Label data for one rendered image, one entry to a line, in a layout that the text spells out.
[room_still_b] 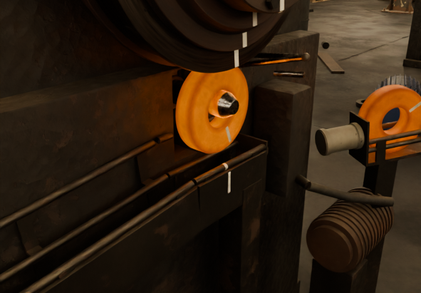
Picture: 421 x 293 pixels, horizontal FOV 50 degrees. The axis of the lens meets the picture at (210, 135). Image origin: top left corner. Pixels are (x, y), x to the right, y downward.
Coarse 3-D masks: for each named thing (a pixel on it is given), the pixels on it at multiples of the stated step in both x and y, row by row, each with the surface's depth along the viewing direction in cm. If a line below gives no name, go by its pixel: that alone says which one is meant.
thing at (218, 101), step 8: (176, 80) 80; (176, 88) 78; (176, 96) 78; (216, 96) 73; (224, 96) 72; (232, 96) 73; (176, 104) 80; (216, 104) 72; (224, 104) 72; (232, 104) 72; (208, 112) 74; (216, 112) 73; (224, 112) 72; (232, 112) 72
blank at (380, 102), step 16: (368, 96) 100; (384, 96) 97; (400, 96) 98; (416, 96) 99; (368, 112) 98; (384, 112) 99; (400, 112) 103; (416, 112) 101; (400, 128) 102; (416, 128) 102
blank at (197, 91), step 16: (192, 80) 70; (208, 80) 70; (224, 80) 73; (240, 80) 77; (192, 96) 69; (208, 96) 71; (240, 96) 78; (176, 112) 71; (192, 112) 69; (240, 112) 79; (192, 128) 70; (208, 128) 73; (224, 128) 77; (240, 128) 80; (192, 144) 73; (208, 144) 74; (224, 144) 78
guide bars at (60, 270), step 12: (240, 156) 81; (252, 156) 83; (216, 168) 76; (192, 180) 73; (204, 180) 74; (180, 192) 70; (156, 204) 67; (144, 216) 65; (120, 228) 63; (132, 228) 64; (108, 240) 61; (84, 252) 59; (72, 264) 57; (48, 276) 55; (60, 276) 56; (36, 288) 54
